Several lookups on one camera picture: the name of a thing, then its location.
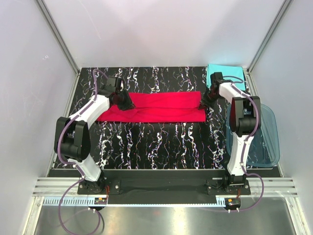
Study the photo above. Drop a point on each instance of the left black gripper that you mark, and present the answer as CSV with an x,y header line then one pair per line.
x,y
129,104

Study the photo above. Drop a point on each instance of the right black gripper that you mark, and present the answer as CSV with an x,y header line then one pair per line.
x,y
204,104

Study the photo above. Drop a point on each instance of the red t shirt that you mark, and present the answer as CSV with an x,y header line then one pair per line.
x,y
159,107

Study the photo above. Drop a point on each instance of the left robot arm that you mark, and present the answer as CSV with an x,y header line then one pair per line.
x,y
72,139

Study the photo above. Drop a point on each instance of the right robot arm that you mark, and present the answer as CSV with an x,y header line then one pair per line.
x,y
244,121

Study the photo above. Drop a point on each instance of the folded cyan t shirt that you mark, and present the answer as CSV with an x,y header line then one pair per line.
x,y
234,71

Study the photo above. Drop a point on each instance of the clear blue plastic bin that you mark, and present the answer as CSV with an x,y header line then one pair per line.
x,y
264,150

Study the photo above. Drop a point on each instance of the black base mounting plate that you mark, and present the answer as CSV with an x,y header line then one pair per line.
x,y
169,187

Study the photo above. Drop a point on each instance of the right aluminium frame post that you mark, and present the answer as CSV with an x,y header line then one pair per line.
x,y
269,34

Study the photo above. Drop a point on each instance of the aluminium frame post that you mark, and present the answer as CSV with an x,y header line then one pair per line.
x,y
269,34
57,35

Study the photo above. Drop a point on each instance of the left aluminium frame post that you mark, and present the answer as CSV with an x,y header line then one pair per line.
x,y
57,35

